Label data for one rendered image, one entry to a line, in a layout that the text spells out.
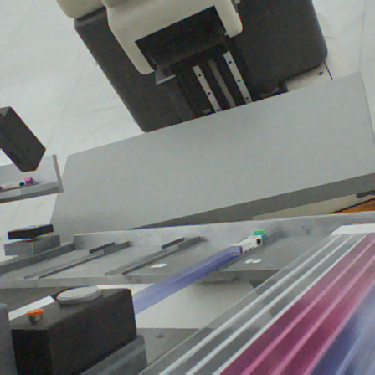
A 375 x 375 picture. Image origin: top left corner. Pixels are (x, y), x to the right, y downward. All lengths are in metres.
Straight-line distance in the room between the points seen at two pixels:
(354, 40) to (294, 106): 1.13
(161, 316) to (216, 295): 0.16
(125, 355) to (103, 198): 0.83
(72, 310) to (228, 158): 0.80
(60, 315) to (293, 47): 1.37
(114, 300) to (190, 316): 1.35
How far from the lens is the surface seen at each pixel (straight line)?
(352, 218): 0.76
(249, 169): 1.06
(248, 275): 0.61
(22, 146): 0.45
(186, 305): 1.72
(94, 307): 0.33
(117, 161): 1.22
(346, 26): 2.31
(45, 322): 0.31
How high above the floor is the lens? 1.32
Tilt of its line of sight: 42 degrees down
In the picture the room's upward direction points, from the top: 33 degrees counter-clockwise
